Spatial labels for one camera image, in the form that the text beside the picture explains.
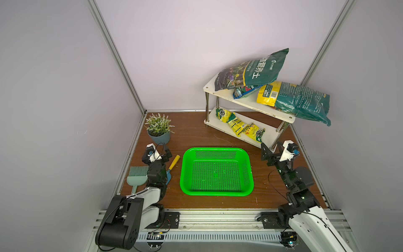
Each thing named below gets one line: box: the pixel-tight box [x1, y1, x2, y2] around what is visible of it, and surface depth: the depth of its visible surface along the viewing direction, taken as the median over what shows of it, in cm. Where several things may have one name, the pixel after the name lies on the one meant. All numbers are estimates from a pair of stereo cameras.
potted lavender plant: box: [144, 112, 176, 145], surface depth 94 cm
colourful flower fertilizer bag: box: [232, 84, 263, 100], surface depth 77 cm
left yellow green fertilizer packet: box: [215, 108, 237, 123], surface depth 106 cm
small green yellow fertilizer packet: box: [256, 127, 266, 144], surface depth 95 cm
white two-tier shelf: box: [203, 74, 296, 150], surface depth 85 cm
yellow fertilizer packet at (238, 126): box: [227, 117, 250, 138], surface depth 100 cm
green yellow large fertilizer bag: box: [256, 80, 332, 126], surface depth 70 cm
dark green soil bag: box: [214, 47, 290, 92], surface depth 71 cm
